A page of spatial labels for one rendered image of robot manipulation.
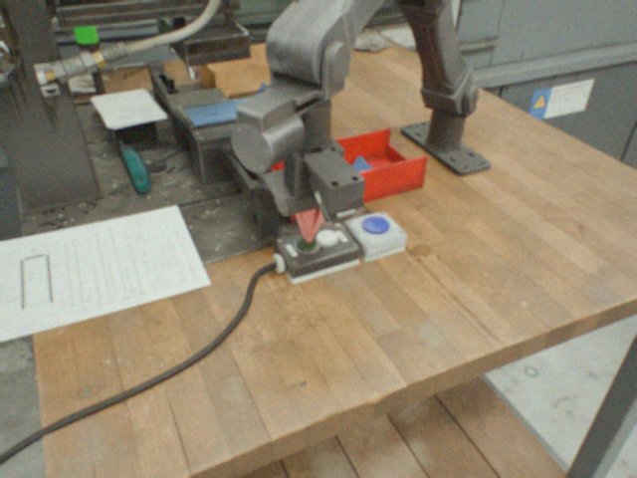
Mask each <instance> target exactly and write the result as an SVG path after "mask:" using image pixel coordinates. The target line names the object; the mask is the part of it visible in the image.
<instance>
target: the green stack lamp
mask: <svg viewBox="0 0 637 478"><path fill-rule="evenodd" d="M74 29H75V34H76V39H77V42H79V43H88V44H93V43H96V42H98V41H99V36H98V32H96V27H91V26H87V27H77V28H74Z"/></svg>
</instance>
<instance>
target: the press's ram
mask: <svg viewBox="0 0 637 478"><path fill-rule="evenodd" d="M209 2H210V0H52V4H53V9H54V12H55V15H56V17H57V18H58V20H59V24H60V27H61V29H69V28H77V27H87V26H91V27H94V26H103V25H111V24H120V23H128V22H137V21H145V20H154V19H156V22H157V29H158V32H159V33H160V34H161V35H162V34H165V33H169V34H170V32H173V31H176V30H179V29H181V28H184V27H186V26H188V25H190V24H191V23H194V22H195V21H196V20H197V19H198V18H199V17H200V16H201V15H202V14H203V13H204V12H205V10H206V8H207V6H208V4H209ZM237 10H240V0H220V2H219V5H218V8H217V10H216V12H215V14H214V15H213V17H212V18H211V19H210V21H209V22H208V23H207V25H206V26H205V27H204V28H203V29H202V30H200V31H199V32H197V33H196V34H194V35H192V36H190V37H187V38H185V39H182V40H180V41H177V42H173V43H170V44H167V49H168V52H169V54H171V55H177V56H178V57H179V59H181V60H182V61H183V62H184V63H185V66H186V71H187V76H188V78H190V79H193V80H195V79H197V78H200V76H201V72H200V71H199V66H206V65H212V64H219V63H225V62H232V61H239V60H246V59H252V53H251V36H250V34H249V32H248V31H247V30H246V29H243V28H242V27H241V26H240V25H238V24H237V23H236V22H235V21H234V20H232V18H231V17H230V16H229V15H227V14H226V13H225V12H229V11H237Z"/></svg>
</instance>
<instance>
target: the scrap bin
mask: <svg viewBox="0 0 637 478"><path fill-rule="evenodd" d="M390 131H391V128H390V127H388V128H384V129H379V130H375V131H370V132H365V133H360V134H355V135H350V136H346V137H341V138H337V139H336V141H337V142H338V143H339V145H340V146H341V147H342V148H343V149H344V160H345V161H346V162H347V163H348V164H349V165H350V166H353V164H354V162H355V160H356V159H357V157H358V156H360V157H361V158H362V159H363V160H364V161H365V162H366V163H368V164H369V165H370V166H371V167H372V168H373V169H367V170H363V171H360V172H359V174H360V175H361V176H362V177H363V178H364V179H365V183H364V196H363V203H367V202H371V201H376V200H379V199H383V198H386V197H387V196H391V195H395V194H398V193H402V192H406V191H410V190H413V189H418V188H422V187H424V181H425V174H426V167H427V159H428V155H423V156H419V157H415V158H413V159H410V160H409V159H407V158H406V157H405V155H404V154H402V153H401V152H400V151H399V150H397V149H396V148H395V147H394V146H392V145H391V144H390V143H389V141H390ZM280 169H284V165H283V162H282V161H281V162H280V163H278V164H276V165H275V166H273V167H272V168H270V169H268V170H267V171H265V172H264V173H268V172H272V171H276V170H280ZM285 218H286V219H287V220H288V222H289V223H292V222H295V221H297V218H296V216H295V214H294V215H290V216H285Z"/></svg>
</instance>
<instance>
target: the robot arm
mask: <svg viewBox="0 0 637 478"><path fill-rule="evenodd" d="M383 1H384V0H301V1H300V2H299V3H296V2H294V3H293V4H292V5H291V6H290V7H289V8H288V9H287V10H286V11H285V12H284V14H283V15H282V16H281V17H280V18H279V19H278V20H277V21H275V22H274V23H273V24H272V26H271V28H270V29H269V33H268V35H267V39H266V44H265V56H266V61H267V63H269V65H270V80H271V84H269V85H267V86H265V87H263V88H261V91H263V92H262V93H261V94H258V95H256V96H254V97H252V98H250V99H247V100H245V101H243V102H241V103H239V104H238V105H237V108H236V118H237V125H236V126H235V127H234V128H233V130H232V135H231V140H232V146H233V149H234V151H235V154H236V156H237V158H238V159H239V161H240V162H241V163H243V164H244V165H245V166H246V167H247V168H248V169H250V170H251V171H253V172H257V173H263V172H265V171H267V170H268V169H270V168H272V167H273V166H275V165H276V164H278V163H280V162H281V161H282V162H283V165H284V169H280V170H276V171H272V172H268V173H264V174H263V175H262V181H263V185H264V187H265V188H266V189H267V190H268V189H270V190H271V193H272V194H273V195H274V197H275V202H276V204H277V205H278V210H279V212H280V213H281V214H282V215H283V216H290V215H294V214H295V216H296V218H297V221H298V224H299V227H300V230H302V233H303V236H304V238H305V239H306V240H307V242H312V241H313V239H314V237H315V235H316V233H317V231H318V229H319V227H320V226H321V225H322V223H323V222H324V221H326V222H329V221H331V223H332V224H336V223H339V222H343V221H347V220H349V219H350V218H351V217H352V216H353V214H354V213H355V212H354V211H355V210H357V208H359V207H362V206H363V196H364V183H365V179H364V178H363V177H362V176H361V175H360V174H359V173H358V172H357V171H356V170H355V169H354V168H353V167H351V166H350V165H349V164H348V163H347V162H346V161H345V160H344V149H343V148H342V147H341V146H340V145H339V143H338V142H337V141H336V140H335V139H334V138H333V137H332V136H330V127H331V97H333V96H335V95H337V94H338V93H340V92H342V91H344V81H345V78H346V77H349V76H350V61H351V60H352V55H351V50H352V48H353V46H354V45H355V44H356V40H357V38H358V36H359V34H360V32H361V29H362V28H363V26H364V25H365V23H366V22H367V21H368V19H370V18H371V17H372V15H373V14H374V12H375V11H376V10H377V9H378V8H379V7H380V6H381V4H382V2H383ZM392 3H394V6H395V7H400V10H401V12H402V14H403V15H404V17H405V18H406V19H407V21H408V25H409V27H410V29H411V32H412V35H413V38H414V42H415V46H416V49H417V53H418V56H419V60H420V64H421V69H422V77H421V83H422V87H420V89H419V93H420V96H421V99H422V103H423V105H424V108H425V109H429V110H432V114H431V116H430V120H423V121H420V122H415V123H411V124H410V125H406V126H403V127H401V128H400V133H401V134H402V135H405V136H406V137H407V138H408V139H410V140H411V141H412V142H414V143H415V144H416V145H418V146H419V147H420V148H422V149H423V150H424V151H426V152H427V153H428V154H430V155H431V156H432V157H434V158H435V159H436V160H438V161H439V162H440V163H441V164H443V165H444V166H446V167H448V168H449V170H450V171H452V172H453V173H454V174H456V175H457V176H459V177H466V176H470V174H474V173H478V172H482V171H486V170H489V169H490V167H491V163H490V162H489V161H488V160H486V159H485V158H484V157H482V156H481V155H479V154H478V153H476V152H475V151H473V150H472V149H470V148H469V147H467V146H466V145H463V139H462V135H464V129H465V124H466V119H467V118H468V117H469V116H470V115H471V114H472V113H473V112H474V111H475V110H476V106H477V102H478V100H479V89H478V88H476V87H475V78H474V72H473V67H469V66H467V63H466V62H465V60H464V59H463V57H462V54H461V51H460V48H459V44H458V38H457V32H456V27H455V22H454V16H453V9H452V0H393V2H392Z"/></svg>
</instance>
